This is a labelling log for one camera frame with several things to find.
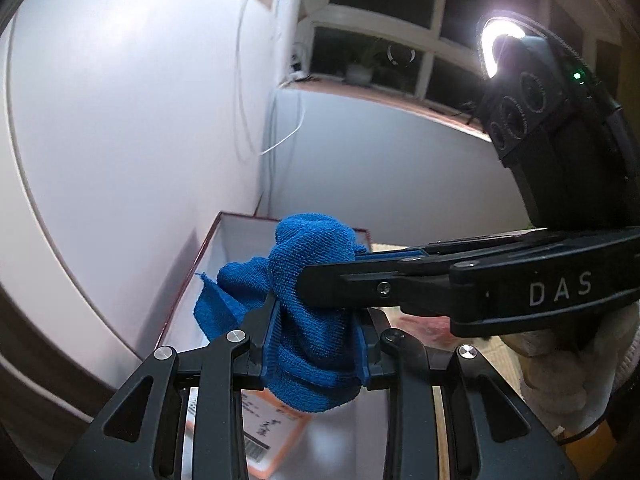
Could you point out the red-edged cardboard box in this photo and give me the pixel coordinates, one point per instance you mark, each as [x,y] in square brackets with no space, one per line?
[235,240]

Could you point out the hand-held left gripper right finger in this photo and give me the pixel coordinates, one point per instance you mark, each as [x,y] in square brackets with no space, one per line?
[364,355]

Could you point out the orange labelled parcel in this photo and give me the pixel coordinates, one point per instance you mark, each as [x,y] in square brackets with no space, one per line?
[280,435]

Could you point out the potted plant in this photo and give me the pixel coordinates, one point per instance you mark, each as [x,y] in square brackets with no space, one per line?
[362,67]

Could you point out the person's right hand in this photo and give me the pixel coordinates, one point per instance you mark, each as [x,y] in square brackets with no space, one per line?
[565,380]

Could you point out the white framed window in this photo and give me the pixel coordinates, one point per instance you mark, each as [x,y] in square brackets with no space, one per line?
[430,45]

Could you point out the blue towel cloth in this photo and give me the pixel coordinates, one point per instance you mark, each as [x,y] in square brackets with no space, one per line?
[310,320]

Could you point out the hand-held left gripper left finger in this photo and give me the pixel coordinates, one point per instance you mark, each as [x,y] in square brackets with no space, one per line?
[269,345]

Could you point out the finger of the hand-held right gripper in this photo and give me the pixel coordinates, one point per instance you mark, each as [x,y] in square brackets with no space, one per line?
[350,287]
[380,257]

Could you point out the white power strip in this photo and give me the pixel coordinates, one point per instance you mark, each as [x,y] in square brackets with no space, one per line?
[299,62]

